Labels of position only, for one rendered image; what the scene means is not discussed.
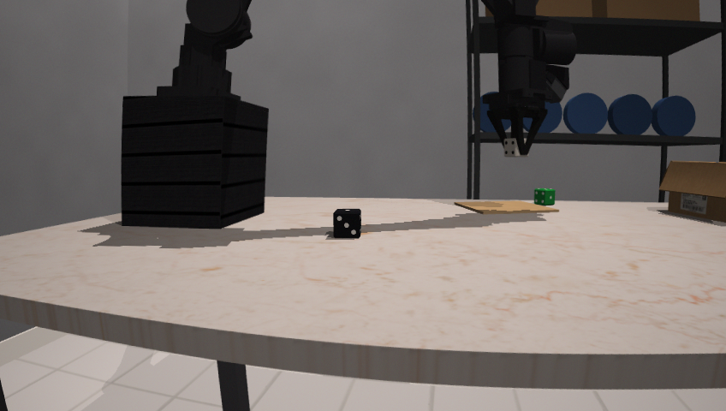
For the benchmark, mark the open brown cardboard box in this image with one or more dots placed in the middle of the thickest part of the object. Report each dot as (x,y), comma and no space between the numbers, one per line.
(707,179)

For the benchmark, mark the green die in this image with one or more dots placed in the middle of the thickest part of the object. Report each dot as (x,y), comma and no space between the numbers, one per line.
(544,196)

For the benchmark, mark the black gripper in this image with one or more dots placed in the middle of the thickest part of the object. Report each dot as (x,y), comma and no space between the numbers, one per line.
(513,104)

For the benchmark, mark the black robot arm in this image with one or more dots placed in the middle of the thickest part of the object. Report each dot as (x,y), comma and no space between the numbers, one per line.
(223,21)

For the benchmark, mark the tan mat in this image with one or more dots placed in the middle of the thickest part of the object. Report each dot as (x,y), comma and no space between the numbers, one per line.
(504,207)

